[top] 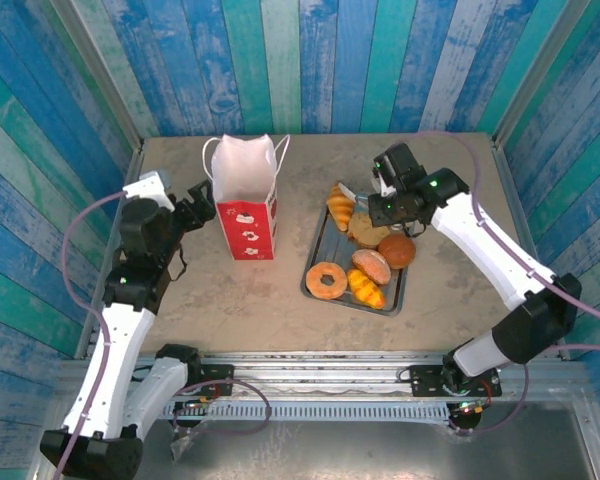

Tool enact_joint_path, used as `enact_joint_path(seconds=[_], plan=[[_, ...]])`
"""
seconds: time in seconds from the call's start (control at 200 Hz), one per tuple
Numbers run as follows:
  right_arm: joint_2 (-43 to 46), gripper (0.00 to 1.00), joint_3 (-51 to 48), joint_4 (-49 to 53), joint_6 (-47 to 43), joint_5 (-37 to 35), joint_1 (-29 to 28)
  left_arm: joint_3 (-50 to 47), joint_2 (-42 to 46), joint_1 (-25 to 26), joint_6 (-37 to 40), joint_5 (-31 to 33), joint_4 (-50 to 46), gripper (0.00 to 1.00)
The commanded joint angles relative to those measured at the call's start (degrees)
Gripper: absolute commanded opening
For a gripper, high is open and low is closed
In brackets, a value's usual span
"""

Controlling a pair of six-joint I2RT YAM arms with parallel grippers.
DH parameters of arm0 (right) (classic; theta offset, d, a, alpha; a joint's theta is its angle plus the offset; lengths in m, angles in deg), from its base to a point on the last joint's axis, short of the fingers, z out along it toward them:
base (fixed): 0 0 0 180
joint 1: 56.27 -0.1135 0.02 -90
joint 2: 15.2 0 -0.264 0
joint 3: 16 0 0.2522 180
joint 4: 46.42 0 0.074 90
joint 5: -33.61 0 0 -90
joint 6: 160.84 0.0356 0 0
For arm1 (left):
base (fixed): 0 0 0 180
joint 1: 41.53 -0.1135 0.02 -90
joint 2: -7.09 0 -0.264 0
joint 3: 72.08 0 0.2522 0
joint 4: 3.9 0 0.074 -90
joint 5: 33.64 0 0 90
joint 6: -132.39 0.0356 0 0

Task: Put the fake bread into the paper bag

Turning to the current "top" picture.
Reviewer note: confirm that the golden fake croissant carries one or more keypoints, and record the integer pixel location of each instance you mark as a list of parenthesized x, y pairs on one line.
[(339, 210)]

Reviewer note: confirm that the brown fake bread slice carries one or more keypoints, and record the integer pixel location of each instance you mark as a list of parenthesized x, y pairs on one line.
[(365, 232)]

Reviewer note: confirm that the red white paper gift bag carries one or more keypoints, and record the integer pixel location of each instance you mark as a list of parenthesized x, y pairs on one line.
[(245, 230)]

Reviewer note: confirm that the brown round fake bun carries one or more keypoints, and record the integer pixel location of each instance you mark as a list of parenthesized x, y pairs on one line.
[(397, 251)]

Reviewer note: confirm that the orange sugared oval fake bread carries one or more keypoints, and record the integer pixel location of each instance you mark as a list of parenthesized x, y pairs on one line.
[(372, 266)]

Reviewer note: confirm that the yellow striped fake bread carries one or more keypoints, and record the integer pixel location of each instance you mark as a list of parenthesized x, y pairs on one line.
[(365, 289)]

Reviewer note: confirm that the orange fake donut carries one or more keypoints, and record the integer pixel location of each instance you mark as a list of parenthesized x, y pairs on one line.
[(315, 282)]

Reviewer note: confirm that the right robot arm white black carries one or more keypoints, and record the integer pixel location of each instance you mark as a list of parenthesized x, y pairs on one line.
[(480, 240)]

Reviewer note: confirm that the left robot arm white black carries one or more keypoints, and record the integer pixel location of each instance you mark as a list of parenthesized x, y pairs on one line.
[(122, 350)]

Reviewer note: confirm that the clear plastic bag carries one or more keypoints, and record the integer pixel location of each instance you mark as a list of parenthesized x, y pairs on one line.
[(180, 442)]

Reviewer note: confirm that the metal baking tray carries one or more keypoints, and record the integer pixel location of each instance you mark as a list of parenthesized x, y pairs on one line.
[(332, 250)]

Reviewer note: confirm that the metal corner profile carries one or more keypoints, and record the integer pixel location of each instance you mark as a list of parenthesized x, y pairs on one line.
[(532, 75), (99, 75)]

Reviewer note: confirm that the steel sheet panel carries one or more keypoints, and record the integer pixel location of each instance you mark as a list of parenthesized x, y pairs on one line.
[(330, 450)]

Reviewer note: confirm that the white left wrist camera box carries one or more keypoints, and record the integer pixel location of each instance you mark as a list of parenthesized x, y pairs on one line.
[(147, 187)]

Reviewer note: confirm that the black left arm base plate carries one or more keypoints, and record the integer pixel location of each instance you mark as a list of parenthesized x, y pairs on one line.
[(220, 375)]

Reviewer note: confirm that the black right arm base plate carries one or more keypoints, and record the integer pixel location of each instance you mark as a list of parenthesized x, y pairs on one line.
[(425, 382)]

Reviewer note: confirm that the aluminium rail frame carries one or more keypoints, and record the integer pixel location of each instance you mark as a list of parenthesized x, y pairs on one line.
[(320, 380)]

